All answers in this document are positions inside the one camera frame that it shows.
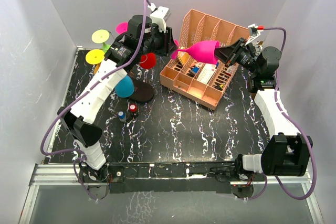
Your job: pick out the white card box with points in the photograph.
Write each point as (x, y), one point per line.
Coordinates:
(206, 73)

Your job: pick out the aluminium frame rail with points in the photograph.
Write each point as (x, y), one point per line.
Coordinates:
(63, 174)

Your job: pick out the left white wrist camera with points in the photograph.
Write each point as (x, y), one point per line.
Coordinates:
(159, 16)

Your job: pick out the red capped small bottle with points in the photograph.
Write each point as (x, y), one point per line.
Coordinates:
(134, 110)

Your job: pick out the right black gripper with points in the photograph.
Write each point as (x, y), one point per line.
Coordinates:
(223, 53)

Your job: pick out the red wine glass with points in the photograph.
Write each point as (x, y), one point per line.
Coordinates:
(148, 61)

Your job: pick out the yellow spiral notebook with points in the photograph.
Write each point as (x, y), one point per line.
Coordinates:
(183, 57)

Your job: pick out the orange wine glass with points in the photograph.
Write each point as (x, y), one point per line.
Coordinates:
(95, 57)

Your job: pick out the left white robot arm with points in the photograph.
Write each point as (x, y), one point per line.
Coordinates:
(144, 35)

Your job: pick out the blue wine glass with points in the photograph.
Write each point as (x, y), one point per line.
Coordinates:
(125, 88)

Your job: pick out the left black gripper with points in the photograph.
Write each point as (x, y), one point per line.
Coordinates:
(171, 46)

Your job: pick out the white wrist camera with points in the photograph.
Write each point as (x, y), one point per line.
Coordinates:
(255, 32)
(159, 16)

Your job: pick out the metal wine glass rack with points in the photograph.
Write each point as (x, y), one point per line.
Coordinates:
(141, 90)

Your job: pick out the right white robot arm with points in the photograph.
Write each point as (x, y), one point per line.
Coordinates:
(286, 153)

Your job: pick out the magenta wine glass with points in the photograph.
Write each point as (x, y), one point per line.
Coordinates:
(202, 51)
(122, 27)

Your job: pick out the blue capped small bottle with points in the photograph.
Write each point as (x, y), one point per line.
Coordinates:
(122, 116)

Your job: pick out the blue eraser block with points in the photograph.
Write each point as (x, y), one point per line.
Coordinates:
(193, 71)

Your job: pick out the green wine glass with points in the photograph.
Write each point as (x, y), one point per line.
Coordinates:
(100, 37)

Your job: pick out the pink desk file organizer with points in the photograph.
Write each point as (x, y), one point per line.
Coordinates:
(198, 26)

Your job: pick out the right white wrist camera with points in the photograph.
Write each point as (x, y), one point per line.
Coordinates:
(255, 32)

